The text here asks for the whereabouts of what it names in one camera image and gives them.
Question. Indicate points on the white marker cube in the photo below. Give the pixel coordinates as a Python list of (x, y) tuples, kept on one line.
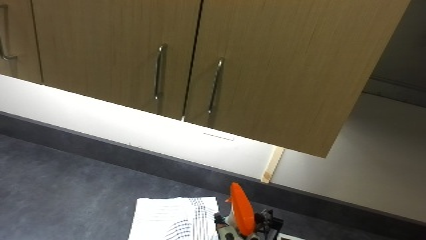
[(289, 237)]

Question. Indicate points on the light wooden trim strip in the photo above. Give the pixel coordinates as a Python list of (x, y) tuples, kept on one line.
[(271, 165)]

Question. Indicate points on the white striped cloth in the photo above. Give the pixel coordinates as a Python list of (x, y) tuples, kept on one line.
[(173, 218)]

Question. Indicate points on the wide wooden cabinet door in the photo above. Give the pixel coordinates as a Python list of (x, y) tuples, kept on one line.
[(287, 66)]

